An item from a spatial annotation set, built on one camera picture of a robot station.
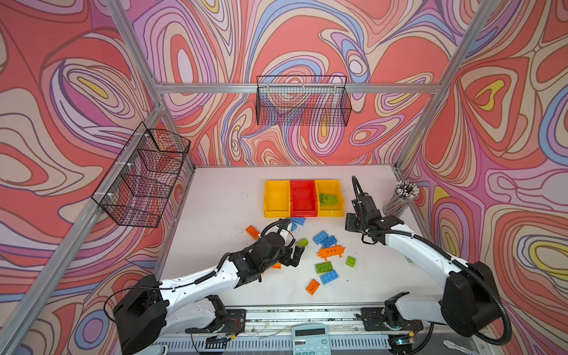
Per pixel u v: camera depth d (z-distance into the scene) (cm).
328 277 82
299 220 98
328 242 91
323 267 84
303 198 110
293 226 96
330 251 88
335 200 101
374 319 73
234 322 73
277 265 68
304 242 90
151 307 41
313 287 80
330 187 102
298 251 70
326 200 101
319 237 92
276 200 105
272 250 59
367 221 64
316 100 96
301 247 73
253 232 93
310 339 69
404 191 86
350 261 86
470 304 41
